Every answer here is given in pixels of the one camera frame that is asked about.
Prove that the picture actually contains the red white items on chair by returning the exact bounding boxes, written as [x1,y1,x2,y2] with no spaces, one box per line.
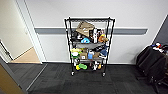
[151,41,168,52]

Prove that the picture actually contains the black box with white stripe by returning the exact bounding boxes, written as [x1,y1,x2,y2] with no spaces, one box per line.
[89,28,102,43]

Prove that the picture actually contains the brown paper bag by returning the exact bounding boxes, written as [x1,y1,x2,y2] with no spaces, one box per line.
[75,20,96,38]

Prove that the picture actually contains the cardboard box with label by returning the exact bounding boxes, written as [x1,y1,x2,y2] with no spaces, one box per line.
[79,51,89,60]

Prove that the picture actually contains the orange plush toy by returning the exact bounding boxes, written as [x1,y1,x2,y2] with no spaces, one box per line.
[97,33,110,44]

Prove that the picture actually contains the black cloth bag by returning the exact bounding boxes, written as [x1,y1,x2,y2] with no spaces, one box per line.
[92,44,108,53]

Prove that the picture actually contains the blue cap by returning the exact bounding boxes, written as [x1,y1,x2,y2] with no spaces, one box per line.
[99,48,109,57]

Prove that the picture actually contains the small orange toy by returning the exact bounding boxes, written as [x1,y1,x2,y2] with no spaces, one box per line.
[97,63,103,70]

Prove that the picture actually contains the yellow green toy bowl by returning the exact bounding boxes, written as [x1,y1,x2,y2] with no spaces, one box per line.
[70,47,83,58]

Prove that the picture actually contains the green yellow toy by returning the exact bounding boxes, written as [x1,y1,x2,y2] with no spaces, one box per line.
[75,62,89,71]

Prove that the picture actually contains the black wire shelf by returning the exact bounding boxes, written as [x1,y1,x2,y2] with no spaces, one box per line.
[64,16,116,77]

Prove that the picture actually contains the white toy shoe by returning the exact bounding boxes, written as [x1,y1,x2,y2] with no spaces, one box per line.
[91,61,100,71]

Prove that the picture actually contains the wooden door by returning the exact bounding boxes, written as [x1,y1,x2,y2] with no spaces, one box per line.
[0,55,28,94]

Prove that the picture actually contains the black box with white print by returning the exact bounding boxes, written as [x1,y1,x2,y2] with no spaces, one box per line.
[70,30,79,42]

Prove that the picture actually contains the blue plush toy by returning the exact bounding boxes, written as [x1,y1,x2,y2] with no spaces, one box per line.
[80,37,91,44]

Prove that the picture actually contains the plain cardboard box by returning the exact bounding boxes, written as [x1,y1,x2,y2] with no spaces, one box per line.
[92,50,101,59]

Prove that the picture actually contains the light blue cup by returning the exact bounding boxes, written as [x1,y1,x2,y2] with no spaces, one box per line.
[87,50,95,60]

